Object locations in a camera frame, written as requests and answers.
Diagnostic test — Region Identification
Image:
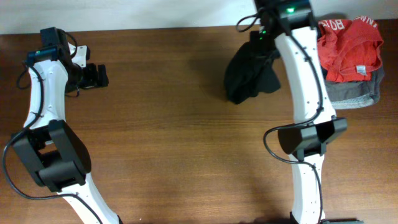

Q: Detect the right black cable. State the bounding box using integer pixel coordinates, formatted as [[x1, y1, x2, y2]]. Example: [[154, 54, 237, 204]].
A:
[[235, 6, 326, 224]]

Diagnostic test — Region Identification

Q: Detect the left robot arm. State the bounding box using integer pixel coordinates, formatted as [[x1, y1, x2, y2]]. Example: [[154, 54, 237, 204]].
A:
[[4, 27, 122, 223]]

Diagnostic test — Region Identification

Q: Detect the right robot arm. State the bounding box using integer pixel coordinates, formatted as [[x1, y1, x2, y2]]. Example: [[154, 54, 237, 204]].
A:
[[255, 1, 348, 224]]

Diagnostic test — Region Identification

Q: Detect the red t-shirt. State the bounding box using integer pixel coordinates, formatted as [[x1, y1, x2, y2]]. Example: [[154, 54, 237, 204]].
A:
[[317, 16, 384, 83]]

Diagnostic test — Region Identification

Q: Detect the black polo shirt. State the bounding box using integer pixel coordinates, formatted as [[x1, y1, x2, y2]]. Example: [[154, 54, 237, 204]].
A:
[[223, 42, 281, 105]]

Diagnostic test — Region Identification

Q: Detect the grey garment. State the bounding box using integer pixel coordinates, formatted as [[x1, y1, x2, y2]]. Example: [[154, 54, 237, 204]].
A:
[[325, 66, 385, 110]]

